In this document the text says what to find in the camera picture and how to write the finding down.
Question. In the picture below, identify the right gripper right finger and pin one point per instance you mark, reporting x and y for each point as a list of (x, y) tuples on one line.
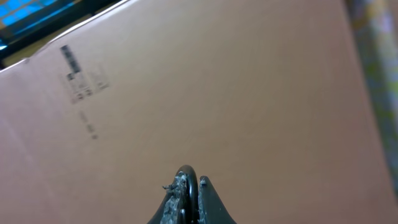
[(210, 207)]

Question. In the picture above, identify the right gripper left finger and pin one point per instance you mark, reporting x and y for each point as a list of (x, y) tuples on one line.
[(172, 209)]

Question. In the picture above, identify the brown cardboard backboard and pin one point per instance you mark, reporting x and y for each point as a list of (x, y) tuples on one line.
[(266, 98)]

